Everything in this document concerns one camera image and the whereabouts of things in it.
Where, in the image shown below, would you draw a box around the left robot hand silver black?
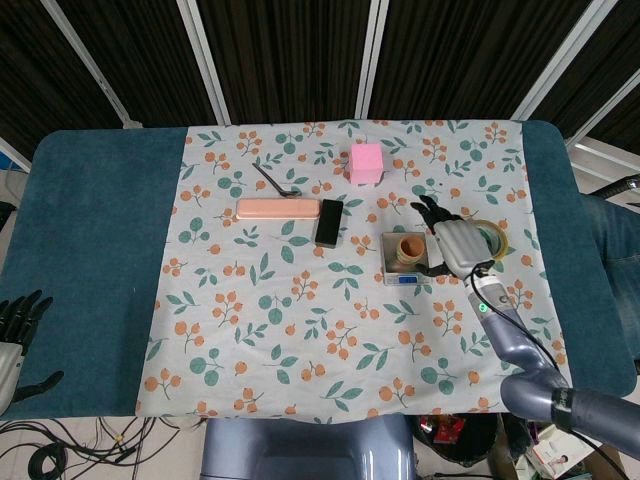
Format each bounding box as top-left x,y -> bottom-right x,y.
0,289 -> 66,417

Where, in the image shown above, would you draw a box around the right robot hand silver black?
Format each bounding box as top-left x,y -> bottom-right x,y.
410,195 -> 496,280

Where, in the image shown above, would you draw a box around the small orange cup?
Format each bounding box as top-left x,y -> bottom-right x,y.
395,235 -> 427,265

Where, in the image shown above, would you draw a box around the small digital scale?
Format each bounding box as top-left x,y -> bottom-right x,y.
381,230 -> 434,287

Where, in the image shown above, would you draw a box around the yellow tape roll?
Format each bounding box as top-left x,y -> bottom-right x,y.
468,218 -> 513,262

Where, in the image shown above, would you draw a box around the teal table cover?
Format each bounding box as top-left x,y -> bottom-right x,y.
1,119 -> 637,422

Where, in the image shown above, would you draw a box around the pink cube block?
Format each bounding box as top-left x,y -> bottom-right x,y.
348,143 -> 385,187

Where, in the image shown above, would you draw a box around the black rectangular box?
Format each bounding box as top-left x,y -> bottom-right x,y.
314,198 -> 346,248

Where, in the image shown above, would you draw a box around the blue denim cloth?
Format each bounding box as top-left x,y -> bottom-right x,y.
578,192 -> 640,322

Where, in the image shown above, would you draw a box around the salmon pink long case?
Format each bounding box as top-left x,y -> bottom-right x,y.
235,197 -> 322,222

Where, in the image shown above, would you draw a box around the floral fruit-print tablecloth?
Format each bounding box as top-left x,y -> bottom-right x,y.
136,117 -> 569,419

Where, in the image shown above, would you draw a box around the black trash bin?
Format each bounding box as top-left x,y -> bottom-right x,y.
416,412 -> 502,470

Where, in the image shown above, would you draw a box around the dark metal spoon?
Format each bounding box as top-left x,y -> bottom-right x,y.
251,161 -> 303,198

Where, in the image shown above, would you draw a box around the white printed carton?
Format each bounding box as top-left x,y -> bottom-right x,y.
528,426 -> 577,472

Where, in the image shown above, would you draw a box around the black folding screen white frames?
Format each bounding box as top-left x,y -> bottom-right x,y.
0,0 -> 640,169

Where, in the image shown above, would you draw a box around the blue-grey robot torso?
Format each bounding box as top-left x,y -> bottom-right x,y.
199,414 -> 417,480

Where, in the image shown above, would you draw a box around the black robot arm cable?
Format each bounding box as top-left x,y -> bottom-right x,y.
470,267 -> 574,389

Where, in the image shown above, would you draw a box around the coiled black floor cable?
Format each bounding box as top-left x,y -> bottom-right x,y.
27,442 -> 70,480

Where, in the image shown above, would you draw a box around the black tangled floor cables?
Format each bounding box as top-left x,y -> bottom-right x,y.
0,416 -> 202,474

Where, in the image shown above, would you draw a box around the black silver-tipped handle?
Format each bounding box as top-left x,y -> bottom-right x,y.
593,174 -> 640,199

